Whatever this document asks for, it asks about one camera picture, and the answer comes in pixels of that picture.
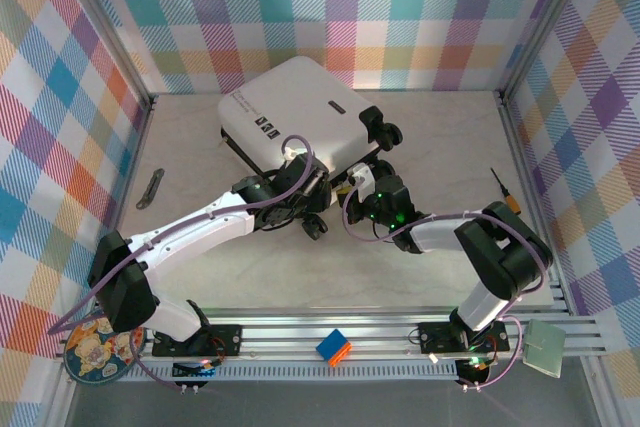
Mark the green square card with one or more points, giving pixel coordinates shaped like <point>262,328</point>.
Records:
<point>545,347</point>

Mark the small circuit board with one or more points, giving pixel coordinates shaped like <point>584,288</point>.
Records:
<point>195,370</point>
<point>472,367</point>

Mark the grey metal bracket strip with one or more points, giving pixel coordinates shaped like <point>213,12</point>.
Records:
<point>150,188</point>

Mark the white hard-shell suitcase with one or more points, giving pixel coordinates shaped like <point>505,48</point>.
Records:
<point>300,112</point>

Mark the aluminium side rail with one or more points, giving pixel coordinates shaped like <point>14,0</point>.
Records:
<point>535,197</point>
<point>129,172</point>

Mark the blue orange puzzle cube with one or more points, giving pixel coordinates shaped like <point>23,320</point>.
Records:
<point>332,347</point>

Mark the round bear-print tin lid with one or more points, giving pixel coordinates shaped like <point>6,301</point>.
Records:
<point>95,357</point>

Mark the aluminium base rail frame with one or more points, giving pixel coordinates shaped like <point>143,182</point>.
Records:
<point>285,337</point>

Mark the aluminium frame post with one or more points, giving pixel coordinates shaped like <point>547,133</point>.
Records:
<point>107,22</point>
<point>547,17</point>

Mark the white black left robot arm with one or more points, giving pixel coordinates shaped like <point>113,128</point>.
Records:
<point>200,232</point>

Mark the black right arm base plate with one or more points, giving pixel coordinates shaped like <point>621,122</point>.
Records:
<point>435,337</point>

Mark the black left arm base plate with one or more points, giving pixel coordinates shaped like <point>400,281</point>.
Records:
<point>227,339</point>

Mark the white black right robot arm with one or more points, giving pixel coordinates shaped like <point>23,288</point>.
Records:
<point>505,257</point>

